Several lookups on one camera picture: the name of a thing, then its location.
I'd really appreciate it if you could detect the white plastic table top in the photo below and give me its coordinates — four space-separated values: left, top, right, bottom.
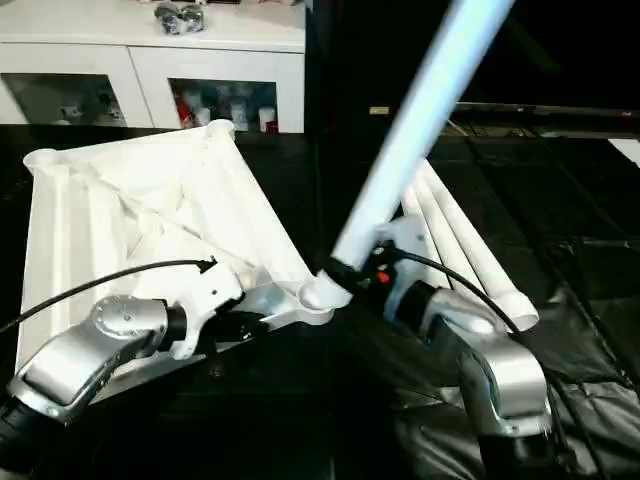
15 120 337 377

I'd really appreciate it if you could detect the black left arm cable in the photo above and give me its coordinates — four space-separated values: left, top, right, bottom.
0 257 220 337

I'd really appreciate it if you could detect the glossy black long bar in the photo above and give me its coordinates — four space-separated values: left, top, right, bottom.
455 100 640 128

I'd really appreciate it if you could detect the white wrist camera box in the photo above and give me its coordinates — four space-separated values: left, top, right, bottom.
164 260 247 361
370 214 433 313

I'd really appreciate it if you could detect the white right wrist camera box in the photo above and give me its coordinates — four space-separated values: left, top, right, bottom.
370 214 433 313

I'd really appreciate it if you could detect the white cabinet with glass doors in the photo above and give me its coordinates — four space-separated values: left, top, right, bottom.
0 0 307 137

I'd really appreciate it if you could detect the crumpled silver black object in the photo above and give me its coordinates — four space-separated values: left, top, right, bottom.
152 2 207 35

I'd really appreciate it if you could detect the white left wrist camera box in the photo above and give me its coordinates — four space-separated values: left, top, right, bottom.
164 260 247 361

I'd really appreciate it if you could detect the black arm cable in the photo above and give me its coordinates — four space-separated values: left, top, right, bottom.
393 249 585 480
0 257 220 337

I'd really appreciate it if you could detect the black work mat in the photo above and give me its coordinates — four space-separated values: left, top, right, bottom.
0 125 640 480

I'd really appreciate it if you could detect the white plastic table leg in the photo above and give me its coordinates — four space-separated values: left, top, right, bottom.
408 170 511 321
418 158 542 333
400 185 451 291
298 0 517 313

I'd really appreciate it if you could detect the black cabinet with orange label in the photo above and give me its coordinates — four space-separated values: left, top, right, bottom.
303 0 640 136

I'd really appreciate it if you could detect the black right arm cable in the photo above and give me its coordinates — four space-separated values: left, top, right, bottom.
393 249 585 480

